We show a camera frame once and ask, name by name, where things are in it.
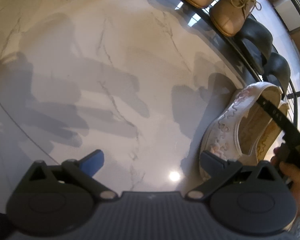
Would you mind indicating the person's right hand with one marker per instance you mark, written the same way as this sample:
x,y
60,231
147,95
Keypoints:
x,y
291,172

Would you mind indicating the black slide sandal right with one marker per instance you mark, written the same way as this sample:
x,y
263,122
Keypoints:
x,y
277,72

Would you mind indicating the white embroidered pearl shoe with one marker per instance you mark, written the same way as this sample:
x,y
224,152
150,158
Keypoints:
x,y
233,135

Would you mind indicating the tan lace-up shoe right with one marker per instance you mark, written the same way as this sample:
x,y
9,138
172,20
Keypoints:
x,y
229,16

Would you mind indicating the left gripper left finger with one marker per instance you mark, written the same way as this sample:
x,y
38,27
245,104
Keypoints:
x,y
81,174

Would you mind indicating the black slide sandal left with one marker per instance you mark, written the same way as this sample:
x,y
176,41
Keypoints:
x,y
255,42

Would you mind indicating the black metal shoe rack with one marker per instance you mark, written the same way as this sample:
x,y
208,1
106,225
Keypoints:
x,y
199,19

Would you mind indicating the black slide sandal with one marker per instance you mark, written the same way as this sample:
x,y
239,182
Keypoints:
x,y
255,42
277,72

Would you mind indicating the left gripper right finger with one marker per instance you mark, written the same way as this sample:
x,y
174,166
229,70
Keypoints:
x,y
220,172

